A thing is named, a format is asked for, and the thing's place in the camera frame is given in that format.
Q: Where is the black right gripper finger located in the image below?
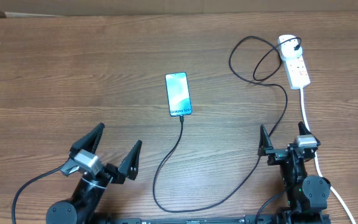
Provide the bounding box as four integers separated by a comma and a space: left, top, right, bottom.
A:
298, 121, 311, 135
258, 124, 274, 156

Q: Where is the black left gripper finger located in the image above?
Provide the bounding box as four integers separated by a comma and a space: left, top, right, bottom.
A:
69, 123, 105, 156
118, 140, 142, 180

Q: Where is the blue Samsung Galaxy smartphone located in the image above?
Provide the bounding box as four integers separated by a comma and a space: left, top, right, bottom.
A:
165, 72, 193, 117

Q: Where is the black USB charging cable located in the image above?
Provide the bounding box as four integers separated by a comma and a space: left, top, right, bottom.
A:
152, 35, 303, 214

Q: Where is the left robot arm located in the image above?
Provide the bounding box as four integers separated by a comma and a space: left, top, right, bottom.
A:
46, 123, 142, 224

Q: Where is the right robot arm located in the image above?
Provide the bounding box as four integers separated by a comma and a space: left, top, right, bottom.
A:
255, 122, 331, 224

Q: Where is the white power strip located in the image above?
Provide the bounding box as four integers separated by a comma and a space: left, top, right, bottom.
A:
282, 55, 310, 90

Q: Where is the brown cardboard backdrop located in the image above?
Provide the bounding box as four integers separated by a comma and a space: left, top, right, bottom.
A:
0, 0, 358, 17

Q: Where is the white power strip cord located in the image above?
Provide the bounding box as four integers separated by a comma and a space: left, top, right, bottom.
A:
299, 86, 357, 224

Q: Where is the white wall charger plug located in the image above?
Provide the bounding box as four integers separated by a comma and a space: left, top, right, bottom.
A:
277, 34, 303, 61

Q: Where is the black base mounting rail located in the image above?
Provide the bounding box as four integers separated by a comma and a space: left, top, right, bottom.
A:
88, 214, 332, 224

